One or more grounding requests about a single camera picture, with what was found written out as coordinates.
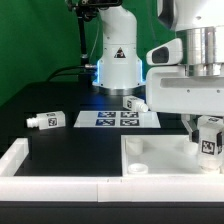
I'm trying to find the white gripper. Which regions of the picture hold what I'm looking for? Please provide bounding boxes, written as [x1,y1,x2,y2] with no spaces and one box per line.
[146,38,224,142]

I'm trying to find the white square tabletop part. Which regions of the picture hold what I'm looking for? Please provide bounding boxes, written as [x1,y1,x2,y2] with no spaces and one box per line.
[121,135,221,176]

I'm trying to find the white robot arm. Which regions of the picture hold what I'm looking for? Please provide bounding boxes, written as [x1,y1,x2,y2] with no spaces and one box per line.
[94,0,224,141]

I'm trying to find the white U-shaped fence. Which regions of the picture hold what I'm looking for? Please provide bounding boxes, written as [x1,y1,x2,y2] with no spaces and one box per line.
[0,138,224,202]

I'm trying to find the white sheet with tags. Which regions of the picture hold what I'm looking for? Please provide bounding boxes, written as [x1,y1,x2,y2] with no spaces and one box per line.
[74,111,160,128]

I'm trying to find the black cables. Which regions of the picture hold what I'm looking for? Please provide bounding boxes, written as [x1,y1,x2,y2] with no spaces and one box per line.
[45,65,98,83]

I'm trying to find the black camera stand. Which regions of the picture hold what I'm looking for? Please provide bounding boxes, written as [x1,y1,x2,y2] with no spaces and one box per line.
[64,0,123,66]

